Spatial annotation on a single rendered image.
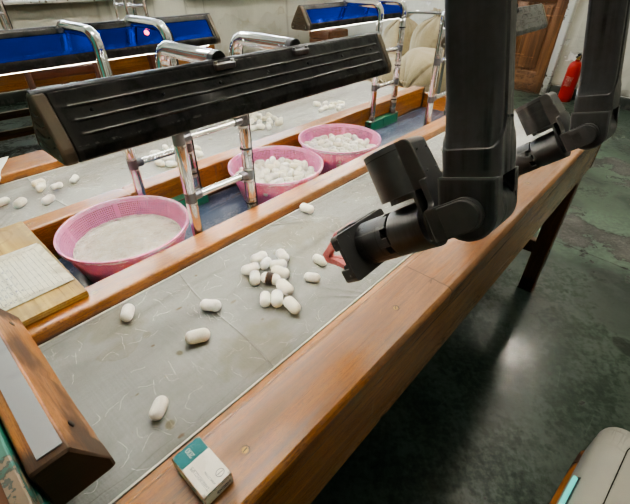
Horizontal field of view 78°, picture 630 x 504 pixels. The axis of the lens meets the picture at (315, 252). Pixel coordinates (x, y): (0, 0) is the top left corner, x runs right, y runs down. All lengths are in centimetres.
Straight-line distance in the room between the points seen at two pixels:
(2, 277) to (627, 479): 135
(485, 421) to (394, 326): 93
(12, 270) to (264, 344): 48
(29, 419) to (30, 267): 42
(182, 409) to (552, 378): 141
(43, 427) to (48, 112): 31
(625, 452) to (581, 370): 58
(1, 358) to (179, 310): 26
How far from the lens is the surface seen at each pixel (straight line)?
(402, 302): 67
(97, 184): 122
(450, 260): 78
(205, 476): 48
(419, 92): 199
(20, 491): 44
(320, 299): 70
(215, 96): 58
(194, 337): 64
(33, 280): 83
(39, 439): 47
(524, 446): 152
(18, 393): 52
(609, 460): 125
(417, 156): 44
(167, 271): 78
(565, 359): 183
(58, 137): 50
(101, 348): 70
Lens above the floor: 121
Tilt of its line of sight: 36 degrees down
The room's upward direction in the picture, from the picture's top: straight up
